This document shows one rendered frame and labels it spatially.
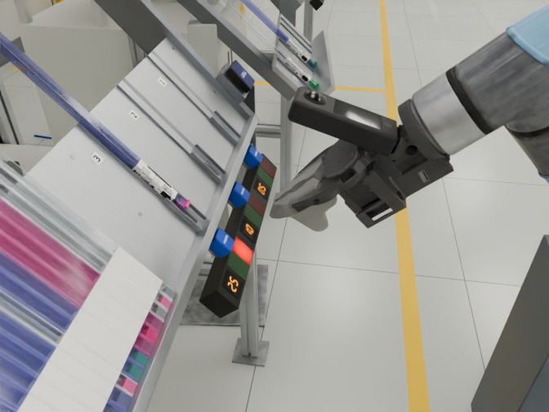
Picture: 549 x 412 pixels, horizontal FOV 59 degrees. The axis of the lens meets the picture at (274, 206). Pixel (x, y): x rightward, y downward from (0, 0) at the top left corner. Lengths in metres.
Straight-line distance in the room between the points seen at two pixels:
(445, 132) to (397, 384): 0.96
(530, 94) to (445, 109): 0.07
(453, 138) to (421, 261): 1.22
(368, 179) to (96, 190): 0.29
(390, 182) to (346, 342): 0.93
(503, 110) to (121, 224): 0.40
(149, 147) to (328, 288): 1.01
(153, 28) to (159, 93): 0.16
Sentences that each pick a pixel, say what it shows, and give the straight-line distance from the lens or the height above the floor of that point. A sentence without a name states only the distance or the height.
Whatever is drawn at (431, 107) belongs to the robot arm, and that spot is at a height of 0.91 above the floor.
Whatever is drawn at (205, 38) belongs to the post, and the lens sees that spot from 1.07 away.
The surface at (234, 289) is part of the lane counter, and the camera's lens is 0.65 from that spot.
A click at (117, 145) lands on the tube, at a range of 0.60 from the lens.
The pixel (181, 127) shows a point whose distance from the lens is 0.73.
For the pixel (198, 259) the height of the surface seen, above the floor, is 0.73.
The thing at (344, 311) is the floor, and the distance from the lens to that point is 1.49.
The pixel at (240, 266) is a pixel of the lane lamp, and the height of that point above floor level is 0.65.
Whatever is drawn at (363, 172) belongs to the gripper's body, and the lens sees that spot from 0.52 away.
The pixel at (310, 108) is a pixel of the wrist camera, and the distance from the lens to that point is 0.50.
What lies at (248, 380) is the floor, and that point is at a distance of 1.34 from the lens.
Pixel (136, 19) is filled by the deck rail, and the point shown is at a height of 0.89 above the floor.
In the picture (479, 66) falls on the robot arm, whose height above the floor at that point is 0.95.
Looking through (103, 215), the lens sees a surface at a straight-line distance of 0.55.
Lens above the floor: 1.12
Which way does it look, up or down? 37 degrees down
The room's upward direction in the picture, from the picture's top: straight up
